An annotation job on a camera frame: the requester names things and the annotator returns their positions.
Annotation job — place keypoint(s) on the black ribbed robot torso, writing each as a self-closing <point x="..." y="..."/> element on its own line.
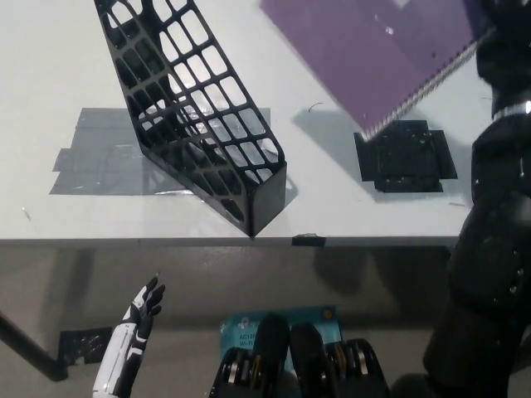
<point x="274" y="365"/>

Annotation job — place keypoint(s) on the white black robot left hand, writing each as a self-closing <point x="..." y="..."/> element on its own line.
<point x="120" y="352"/>

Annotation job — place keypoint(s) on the large grey tape patch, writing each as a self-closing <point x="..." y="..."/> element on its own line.
<point x="95" y="166"/>

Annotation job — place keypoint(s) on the teal cardboard box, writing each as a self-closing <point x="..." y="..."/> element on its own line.
<point x="242" y="327"/>

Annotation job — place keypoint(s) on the black tape square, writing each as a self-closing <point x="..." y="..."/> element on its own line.
<point x="406" y="166"/>

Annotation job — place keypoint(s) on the black table leg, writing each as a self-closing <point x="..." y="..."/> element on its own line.
<point x="37" y="352"/>

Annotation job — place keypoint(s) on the small pale scrap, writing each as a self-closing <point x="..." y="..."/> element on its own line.
<point x="26" y="213"/>

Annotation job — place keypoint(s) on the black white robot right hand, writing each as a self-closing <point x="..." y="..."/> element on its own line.
<point x="510" y="58"/>

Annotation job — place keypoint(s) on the black lattice magazine stand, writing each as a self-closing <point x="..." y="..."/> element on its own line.
<point x="269" y="195"/>

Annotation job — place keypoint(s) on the purple spiral notebook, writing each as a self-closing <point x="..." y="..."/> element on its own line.
<point x="352" y="54"/>

